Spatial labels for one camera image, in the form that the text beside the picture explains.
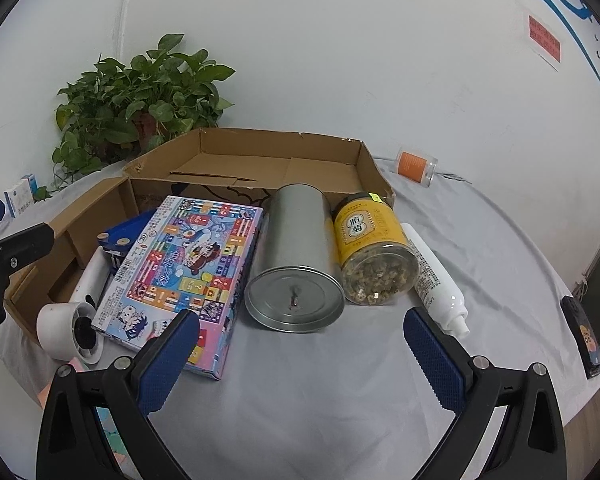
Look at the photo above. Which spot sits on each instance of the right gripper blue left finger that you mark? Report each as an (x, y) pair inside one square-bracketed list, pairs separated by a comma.
[(72, 443)]

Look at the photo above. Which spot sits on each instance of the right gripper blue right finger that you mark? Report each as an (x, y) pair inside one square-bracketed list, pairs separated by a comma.
[(530, 443)]

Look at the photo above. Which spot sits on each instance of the white tube bottle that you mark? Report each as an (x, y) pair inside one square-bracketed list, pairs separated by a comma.
[(440, 295)]

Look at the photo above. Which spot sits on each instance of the colourful board game box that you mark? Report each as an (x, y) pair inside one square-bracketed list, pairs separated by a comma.
[(192, 255)]

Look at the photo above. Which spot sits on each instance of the yellow-label chrysanthemum jar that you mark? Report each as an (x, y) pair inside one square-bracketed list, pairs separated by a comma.
[(375, 257)]

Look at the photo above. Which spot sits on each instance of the silver metal canister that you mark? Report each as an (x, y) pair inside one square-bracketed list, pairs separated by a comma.
[(294, 281)]

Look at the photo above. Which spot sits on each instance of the small blue white box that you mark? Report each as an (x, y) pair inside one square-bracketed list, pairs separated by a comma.
[(21, 196)]

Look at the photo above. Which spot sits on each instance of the black phone with sticker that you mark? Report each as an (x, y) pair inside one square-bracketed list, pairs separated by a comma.
[(583, 333)]

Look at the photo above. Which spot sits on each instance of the green potted plant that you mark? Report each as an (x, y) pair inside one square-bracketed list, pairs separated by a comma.
[(119, 111)]

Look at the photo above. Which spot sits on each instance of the cardboard box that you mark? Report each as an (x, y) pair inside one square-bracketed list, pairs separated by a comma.
[(241, 166)]

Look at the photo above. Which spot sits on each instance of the orange clear plastic cup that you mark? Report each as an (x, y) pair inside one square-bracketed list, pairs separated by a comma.
[(416, 166)]

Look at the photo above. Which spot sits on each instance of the red wall sign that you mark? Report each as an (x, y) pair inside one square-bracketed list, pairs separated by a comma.
[(542, 41)]

